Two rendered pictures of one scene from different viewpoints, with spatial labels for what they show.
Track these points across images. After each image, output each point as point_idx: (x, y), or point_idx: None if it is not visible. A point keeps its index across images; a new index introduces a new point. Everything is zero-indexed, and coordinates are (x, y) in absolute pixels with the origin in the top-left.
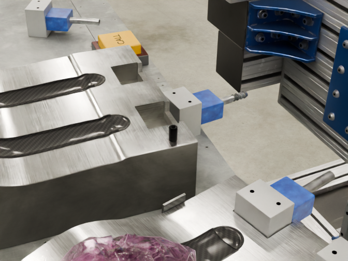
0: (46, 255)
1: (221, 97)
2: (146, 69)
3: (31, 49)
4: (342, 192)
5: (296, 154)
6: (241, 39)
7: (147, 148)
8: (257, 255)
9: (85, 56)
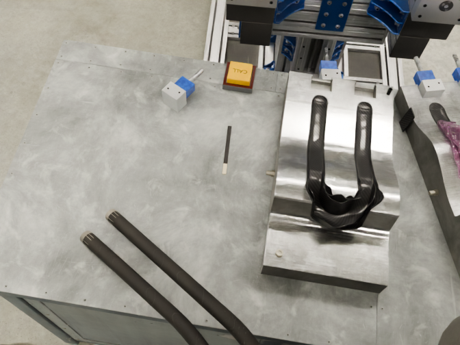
0: (444, 160)
1: (327, 59)
2: (259, 73)
3: (198, 117)
4: (231, 46)
5: (147, 41)
6: (270, 20)
7: (390, 105)
8: (448, 103)
9: (292, 94)
